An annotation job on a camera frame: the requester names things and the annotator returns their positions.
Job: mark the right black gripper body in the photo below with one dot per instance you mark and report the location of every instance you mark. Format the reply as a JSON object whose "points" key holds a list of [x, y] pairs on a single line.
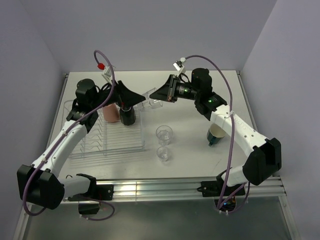
{"points": [[180, 90]]}

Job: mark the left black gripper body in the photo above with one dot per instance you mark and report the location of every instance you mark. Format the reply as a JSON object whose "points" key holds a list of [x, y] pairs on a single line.
{"points": [[114, 97]]}

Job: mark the pink plastic cup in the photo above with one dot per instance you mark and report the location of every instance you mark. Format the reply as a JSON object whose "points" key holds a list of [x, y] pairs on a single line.
{"points": [[111, 113]]}

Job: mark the black ceramic mug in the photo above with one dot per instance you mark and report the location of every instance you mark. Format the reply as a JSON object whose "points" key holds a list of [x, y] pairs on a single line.
{"points": [[127, 116]]}

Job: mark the clear glass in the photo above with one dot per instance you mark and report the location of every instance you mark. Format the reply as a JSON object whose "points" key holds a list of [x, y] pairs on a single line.
{"points": [[164, 134], [149, 103], [163, 153]]}

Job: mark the teal ceramic mug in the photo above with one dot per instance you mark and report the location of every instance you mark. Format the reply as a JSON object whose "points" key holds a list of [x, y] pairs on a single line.
{"points": [[214, 134]]}

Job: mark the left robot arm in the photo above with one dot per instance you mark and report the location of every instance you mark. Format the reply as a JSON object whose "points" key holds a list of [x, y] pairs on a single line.
{"points": [[78, 124]]}

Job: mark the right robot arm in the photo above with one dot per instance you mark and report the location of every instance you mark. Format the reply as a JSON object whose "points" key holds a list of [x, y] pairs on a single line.
{"points": [[264, 156]]}

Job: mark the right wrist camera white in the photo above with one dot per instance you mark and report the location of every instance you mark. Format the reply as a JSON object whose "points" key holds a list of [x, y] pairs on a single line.
{"points": [[179, 66]]}

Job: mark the clear wire dish rack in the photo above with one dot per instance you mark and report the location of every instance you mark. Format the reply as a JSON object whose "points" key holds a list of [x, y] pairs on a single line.
{"points": [[115, 138]]}

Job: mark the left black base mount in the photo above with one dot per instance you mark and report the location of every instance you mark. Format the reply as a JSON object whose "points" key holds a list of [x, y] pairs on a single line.
{"points": [[90, 204]]}

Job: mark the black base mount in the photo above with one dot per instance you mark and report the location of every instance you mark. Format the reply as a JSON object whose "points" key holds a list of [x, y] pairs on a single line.
{"points": [[213, 189], [90, 204]]}

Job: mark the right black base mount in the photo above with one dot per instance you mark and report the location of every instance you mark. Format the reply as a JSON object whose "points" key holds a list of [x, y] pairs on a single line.
{"points": [[213, 189]]}

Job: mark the aluminium mounting rail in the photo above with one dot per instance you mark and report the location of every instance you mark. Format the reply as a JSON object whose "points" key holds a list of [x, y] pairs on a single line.
{"points": [[160, 187]]}

